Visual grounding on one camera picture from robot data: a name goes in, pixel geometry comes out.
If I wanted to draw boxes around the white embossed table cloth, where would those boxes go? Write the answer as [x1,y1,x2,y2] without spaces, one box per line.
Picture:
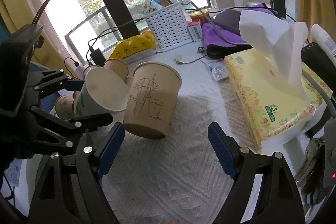
[101,43,253,223]

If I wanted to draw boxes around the red string jade pendant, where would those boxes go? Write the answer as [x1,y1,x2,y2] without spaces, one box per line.
[173,47,207,65]

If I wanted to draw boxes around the white perforated plastic basket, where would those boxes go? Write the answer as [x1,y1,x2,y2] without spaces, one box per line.
[143,2,193,52]

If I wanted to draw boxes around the white tissue sheet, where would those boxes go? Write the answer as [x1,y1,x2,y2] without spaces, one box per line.
[239,10,309,102]

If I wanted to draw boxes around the black power adapter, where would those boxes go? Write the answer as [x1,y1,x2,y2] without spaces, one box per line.
[89,48,106,67]

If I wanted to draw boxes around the yellow tissue box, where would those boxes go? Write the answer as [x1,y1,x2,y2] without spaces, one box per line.
[224,49,326,154]

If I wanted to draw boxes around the small plain brown paper cup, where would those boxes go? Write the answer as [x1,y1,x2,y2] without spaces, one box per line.
[103,58,129,81]

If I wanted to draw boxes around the white cup with green tree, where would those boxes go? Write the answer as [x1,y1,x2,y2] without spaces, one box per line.
[74,67,129,117]

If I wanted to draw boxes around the purple cloth bag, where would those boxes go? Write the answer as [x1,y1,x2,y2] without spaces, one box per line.
[202,3,278,59]

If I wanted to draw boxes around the large brown bamboo paper cup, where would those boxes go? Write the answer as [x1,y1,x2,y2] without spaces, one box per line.
[123,61,182,139]

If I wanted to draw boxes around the brown cup with pink flowers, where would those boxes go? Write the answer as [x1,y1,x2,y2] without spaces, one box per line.
[55,96,75,120]

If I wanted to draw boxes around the white lotion tube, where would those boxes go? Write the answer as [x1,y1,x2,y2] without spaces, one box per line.
[311,24,335,61]

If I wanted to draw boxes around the yellow snack packet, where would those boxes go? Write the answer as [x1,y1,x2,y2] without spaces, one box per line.
[109,30,156,59]

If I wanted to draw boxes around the red and white small box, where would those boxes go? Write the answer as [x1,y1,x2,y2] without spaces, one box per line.
[187,20,203,42]

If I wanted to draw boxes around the blister pill pack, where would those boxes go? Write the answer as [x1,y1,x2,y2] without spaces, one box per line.
[207,59,228,82]

